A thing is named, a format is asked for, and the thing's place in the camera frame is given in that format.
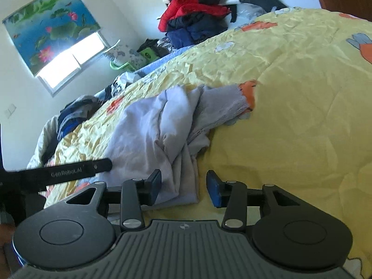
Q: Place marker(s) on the pile of dark clothes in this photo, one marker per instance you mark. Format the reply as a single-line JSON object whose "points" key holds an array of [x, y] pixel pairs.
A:
{"points": [[77, 113]]}

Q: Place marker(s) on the lavender shirt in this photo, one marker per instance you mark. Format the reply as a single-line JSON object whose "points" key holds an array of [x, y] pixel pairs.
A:
{"points": [[151, 139]]}

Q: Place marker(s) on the blue bed sheet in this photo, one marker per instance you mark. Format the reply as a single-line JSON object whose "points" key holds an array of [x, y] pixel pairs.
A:
{"points": [[162, 61]]}

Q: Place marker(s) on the red jacket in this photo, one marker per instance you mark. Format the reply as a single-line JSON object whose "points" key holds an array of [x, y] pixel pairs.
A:
{"points": [[186, 8]]}

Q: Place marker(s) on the green plastic chair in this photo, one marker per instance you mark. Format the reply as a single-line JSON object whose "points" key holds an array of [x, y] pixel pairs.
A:
{"points": [[128, 64]]}

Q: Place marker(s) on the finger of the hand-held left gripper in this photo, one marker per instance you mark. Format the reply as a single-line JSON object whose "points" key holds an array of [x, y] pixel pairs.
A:
{"points": [[102, 165]]}

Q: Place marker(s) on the green bag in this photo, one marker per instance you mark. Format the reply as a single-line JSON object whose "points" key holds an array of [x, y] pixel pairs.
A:
{"points": [[149, 53]]}

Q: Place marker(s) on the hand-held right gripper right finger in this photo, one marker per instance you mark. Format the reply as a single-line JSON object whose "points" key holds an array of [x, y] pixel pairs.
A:
{"points": [[213, 189]]}

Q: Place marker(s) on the grey floral cushion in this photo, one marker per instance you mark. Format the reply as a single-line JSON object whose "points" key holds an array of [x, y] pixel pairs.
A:
{"points": [[122, 53]]}

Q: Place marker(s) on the lotus print roller blind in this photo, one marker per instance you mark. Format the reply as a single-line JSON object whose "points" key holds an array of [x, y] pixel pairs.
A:
{"points": [[49, 26]]}

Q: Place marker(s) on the white patterned quilt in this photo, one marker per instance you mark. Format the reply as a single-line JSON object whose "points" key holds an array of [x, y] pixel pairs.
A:
{"points": [[43, 142]]}

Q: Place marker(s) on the black and white printed cloth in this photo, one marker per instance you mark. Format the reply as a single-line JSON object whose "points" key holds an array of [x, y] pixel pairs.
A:
{"points": [[123, 82]]}

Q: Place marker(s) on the yellow printed blanket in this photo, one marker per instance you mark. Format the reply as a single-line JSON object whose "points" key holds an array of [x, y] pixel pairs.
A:
{"points": [[290, 136]]}

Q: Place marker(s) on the checked cloth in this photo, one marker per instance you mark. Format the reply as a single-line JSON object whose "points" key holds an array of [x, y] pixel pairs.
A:
{"points": [[167, 45]]}

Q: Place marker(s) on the white wall socket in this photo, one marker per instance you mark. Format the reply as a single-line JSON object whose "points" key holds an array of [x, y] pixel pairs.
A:
{"points": [[11, 109]]}

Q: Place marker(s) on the clear plastic bag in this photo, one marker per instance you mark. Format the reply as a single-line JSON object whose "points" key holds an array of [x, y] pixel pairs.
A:
{"points": [[250, 14]]}

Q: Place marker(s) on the person's left forearm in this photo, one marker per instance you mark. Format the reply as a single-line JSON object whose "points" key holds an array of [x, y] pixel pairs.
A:
{"points": [[5, 252]]}

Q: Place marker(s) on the window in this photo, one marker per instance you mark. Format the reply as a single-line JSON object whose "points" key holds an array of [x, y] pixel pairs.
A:
{"points": [[72, 58]]}

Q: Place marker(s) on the navy jacket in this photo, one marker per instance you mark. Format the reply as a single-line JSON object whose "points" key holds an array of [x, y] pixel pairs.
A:
{"points": [[194, 30]]}

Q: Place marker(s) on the black bag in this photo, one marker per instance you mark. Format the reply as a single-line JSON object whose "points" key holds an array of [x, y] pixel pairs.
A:
{"points": [[267, 1]]}

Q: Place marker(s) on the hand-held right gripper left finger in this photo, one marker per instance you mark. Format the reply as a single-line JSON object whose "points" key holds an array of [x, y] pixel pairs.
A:
{"points": [[154, 187]]}

